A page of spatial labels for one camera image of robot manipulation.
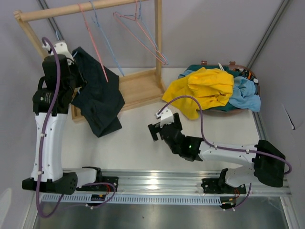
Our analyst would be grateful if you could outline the slotted cable duct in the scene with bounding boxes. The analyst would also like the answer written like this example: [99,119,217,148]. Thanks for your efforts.
[41,193,222,206]

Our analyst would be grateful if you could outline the camouflage patterned shorts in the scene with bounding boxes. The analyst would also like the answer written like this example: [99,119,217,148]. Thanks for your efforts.
[233,68,258,89]

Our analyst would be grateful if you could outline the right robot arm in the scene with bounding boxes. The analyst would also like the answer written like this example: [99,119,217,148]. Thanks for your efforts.
[148,113,285,193]

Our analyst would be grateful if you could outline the aluminium corner wall profile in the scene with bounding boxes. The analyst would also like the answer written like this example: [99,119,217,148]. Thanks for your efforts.
[247,0,293,69]

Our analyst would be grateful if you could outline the yellow shorts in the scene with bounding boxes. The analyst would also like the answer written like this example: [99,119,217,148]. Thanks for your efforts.
[162,67,234,120]

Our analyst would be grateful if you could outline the pink translucent plastic basin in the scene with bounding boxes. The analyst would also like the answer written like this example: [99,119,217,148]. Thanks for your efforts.
[201,60,257,115]

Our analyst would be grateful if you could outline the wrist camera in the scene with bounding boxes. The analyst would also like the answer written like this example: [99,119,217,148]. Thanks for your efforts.
[42,41,74,65]
[155,107,174,128]

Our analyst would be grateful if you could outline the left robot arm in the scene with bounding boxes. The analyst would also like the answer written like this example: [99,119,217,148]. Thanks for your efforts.
[22,54,103,195]

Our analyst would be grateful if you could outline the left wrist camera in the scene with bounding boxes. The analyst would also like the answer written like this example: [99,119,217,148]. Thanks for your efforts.
[42,41,74,65]

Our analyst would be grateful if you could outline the dark green shorts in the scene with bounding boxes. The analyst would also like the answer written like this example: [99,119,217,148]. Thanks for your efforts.
[178,64,240,112]

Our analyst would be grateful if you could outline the black shorts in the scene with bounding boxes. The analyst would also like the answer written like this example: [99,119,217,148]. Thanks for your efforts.
[72,47,125,137]

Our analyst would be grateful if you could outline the aluminium mounting rail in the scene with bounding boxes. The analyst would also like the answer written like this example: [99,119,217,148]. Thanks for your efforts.
[61,168,293,198]

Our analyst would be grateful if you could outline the light blue shorts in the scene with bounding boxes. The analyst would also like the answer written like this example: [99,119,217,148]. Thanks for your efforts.
[228,76,261,112]

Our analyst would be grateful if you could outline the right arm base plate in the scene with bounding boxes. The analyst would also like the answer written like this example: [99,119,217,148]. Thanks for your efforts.
[201,178,246,194]

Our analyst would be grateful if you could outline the pink hanger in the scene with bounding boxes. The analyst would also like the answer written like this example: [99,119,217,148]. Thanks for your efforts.
[77,3,109,83]
[112,0,169,65]

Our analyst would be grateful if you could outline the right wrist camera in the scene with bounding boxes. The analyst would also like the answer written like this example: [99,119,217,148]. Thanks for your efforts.
[155,107,174,128]

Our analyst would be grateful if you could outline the wooden clothes rack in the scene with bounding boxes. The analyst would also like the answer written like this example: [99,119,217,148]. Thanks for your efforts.
[13,0,168,111]

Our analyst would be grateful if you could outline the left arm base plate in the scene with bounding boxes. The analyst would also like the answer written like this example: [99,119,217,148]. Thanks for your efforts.
[76,176,119,192]

